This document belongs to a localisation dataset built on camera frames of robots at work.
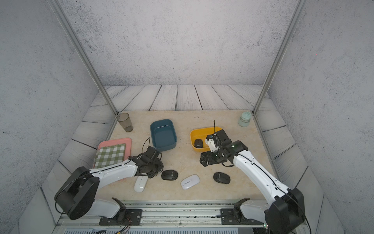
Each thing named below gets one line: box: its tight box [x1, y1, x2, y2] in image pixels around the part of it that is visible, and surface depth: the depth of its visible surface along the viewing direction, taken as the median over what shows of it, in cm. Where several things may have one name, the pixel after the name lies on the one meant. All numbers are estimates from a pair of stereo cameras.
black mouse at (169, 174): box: [161, 169, 179, 181], surface depth 88 cm
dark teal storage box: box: [149, 118, 178, 152], surface depth 109 cm
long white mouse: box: [133, 175, 149, 194], surface depth 84 cm
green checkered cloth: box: [93, 143, 126, 170], surface depth 98 cm
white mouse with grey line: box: [180, 174, 201, 190], surface depth 85 cm
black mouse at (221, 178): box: [213, 172, 231, 185], surface depth 86 cm
